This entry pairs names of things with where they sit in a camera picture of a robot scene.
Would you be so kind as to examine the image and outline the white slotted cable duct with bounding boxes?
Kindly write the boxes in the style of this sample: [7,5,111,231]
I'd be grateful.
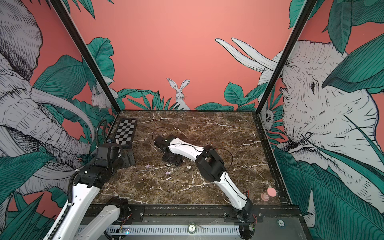
[105,225,240,236]

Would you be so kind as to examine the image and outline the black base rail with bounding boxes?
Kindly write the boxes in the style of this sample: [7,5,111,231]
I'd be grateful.
[124,205,305,225]

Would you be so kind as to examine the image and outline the black corrugated cable conduit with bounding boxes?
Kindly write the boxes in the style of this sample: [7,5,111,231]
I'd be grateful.
[44,170,79,240]

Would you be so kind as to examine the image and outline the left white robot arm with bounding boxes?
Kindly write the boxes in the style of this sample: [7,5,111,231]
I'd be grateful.
[44,143,136,240]

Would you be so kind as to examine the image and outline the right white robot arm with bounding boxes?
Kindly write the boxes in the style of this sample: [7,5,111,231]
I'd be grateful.
[153,135,254,223]

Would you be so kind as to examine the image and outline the black white checkerboard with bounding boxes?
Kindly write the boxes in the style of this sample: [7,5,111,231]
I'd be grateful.
[115,118,138,149]

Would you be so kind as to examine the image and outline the pink open round case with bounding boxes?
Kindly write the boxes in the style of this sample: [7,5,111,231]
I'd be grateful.
[261,188,277,202]

